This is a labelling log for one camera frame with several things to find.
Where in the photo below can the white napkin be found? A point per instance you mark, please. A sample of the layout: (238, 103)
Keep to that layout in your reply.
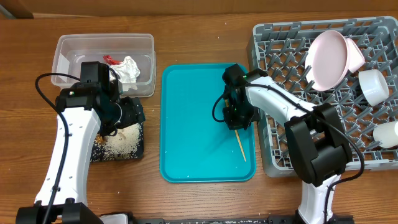
(127, 73)

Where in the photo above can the clear plastic bin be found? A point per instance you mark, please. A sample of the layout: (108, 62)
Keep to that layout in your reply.
(73, 50)

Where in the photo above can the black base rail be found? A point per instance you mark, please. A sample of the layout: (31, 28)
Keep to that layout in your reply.
(202, 221)

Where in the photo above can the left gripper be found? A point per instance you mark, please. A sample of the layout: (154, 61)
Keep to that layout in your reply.
(133, 109)

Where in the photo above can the grey dishwasher rack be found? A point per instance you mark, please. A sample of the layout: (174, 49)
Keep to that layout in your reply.
(280, 49)

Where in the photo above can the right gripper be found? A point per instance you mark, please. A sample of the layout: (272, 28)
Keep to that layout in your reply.
(237, 121)

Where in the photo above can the white paper cup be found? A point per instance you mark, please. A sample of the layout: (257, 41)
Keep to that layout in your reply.
(386, 134)

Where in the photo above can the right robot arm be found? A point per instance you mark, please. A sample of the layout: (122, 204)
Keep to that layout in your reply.
(318, 148)

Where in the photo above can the grey-white bowl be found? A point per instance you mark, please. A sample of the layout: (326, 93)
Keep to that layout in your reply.
(374, 86)

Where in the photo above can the pink bowl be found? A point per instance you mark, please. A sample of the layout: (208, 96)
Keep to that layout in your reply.
(356, 58)

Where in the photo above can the teal serving tray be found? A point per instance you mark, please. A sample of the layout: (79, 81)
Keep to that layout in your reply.
(194, 145)

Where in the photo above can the wooden chopstick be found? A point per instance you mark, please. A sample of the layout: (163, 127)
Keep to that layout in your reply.
(237, 137)

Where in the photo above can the black plastic tray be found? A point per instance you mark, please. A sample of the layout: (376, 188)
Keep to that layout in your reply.
(109, 129)

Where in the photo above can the white round plate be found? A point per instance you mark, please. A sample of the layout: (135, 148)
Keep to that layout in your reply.
(327, 58)

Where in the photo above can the brown food scrap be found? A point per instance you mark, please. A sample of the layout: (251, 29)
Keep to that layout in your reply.
(99, 140)

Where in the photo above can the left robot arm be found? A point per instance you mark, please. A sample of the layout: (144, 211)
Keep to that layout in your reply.
(91, 106)

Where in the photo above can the red snack wrapper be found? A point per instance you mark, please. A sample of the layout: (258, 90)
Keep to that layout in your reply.
(110, 61)

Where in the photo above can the spilled rice pile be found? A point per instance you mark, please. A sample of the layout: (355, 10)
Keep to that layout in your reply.
(128, 143)

